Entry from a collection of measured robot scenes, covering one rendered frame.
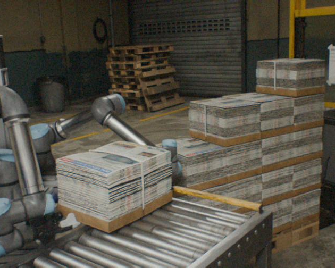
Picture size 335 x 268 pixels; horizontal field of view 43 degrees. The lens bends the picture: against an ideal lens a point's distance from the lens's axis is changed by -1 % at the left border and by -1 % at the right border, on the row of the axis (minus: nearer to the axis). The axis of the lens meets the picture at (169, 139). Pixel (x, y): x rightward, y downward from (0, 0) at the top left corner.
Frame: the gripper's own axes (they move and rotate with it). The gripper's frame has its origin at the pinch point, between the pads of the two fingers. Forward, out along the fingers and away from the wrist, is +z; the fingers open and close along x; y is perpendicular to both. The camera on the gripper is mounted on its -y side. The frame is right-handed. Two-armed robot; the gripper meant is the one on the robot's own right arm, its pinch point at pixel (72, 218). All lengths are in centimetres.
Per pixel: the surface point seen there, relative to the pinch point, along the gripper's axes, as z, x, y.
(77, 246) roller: -13.6, -18.8, -0.4
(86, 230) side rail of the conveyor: -3.5, -12.0, -0.3
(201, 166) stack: 97, 4, -6
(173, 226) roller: 17.9, -36.5, -1.0
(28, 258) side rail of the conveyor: -28.3, -11.5, -0.3
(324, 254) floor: 170, -47, -80
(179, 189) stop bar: 45.7, -18.9, 1.5
